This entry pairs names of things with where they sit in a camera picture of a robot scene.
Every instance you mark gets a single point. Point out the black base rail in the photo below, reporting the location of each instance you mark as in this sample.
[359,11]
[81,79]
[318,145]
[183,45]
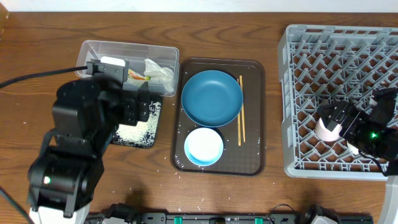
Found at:
[122,213]

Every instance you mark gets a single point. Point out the right wooden chopstick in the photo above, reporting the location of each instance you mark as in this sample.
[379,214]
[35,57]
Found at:
[242,109]

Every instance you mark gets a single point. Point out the clear plastic bin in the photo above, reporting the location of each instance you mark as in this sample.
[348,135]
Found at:
[135,54]

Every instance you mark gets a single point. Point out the black plastic tray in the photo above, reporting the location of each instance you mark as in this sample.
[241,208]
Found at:
[146,130]

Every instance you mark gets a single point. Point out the left wooden chopstick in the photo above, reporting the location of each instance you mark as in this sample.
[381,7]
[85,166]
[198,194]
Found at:
[239,123]

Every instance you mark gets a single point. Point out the yellow green snack wrapper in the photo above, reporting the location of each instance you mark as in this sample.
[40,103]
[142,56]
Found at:
[132,75]

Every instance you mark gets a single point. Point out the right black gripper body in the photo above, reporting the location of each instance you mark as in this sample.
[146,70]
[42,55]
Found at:
[359,131]

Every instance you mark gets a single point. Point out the pile of rice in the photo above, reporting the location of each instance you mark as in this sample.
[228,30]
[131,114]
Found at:
[143,130]

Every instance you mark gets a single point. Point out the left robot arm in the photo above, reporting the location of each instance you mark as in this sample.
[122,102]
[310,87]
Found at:
[87,113]

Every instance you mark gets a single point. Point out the light blue bowl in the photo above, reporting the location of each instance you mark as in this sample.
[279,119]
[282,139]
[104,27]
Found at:
[203,147]

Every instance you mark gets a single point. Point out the grey dishwasher rack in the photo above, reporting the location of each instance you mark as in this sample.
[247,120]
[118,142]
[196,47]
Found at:
[327,64]

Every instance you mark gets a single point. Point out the white napkin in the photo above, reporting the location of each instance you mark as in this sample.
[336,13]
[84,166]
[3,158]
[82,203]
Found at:
[159,74]

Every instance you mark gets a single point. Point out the dark blue plate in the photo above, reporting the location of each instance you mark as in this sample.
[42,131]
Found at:
[212,98]

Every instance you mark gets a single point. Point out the white cup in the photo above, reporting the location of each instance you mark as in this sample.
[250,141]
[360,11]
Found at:
[354,150]

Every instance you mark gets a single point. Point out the pink cup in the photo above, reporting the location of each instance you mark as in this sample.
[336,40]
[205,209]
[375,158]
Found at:
[324,134]

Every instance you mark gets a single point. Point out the dark brown serving tray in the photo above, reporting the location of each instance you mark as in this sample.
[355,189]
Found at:
[248,159]

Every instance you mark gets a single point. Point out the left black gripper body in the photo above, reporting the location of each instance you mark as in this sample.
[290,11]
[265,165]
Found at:
[130,116]

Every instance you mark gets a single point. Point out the wooden chopstick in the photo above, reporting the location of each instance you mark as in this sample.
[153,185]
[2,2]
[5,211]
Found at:
[242,109]
[239,123]

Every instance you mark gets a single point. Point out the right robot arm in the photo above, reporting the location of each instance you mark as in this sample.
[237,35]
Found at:
[382,145]

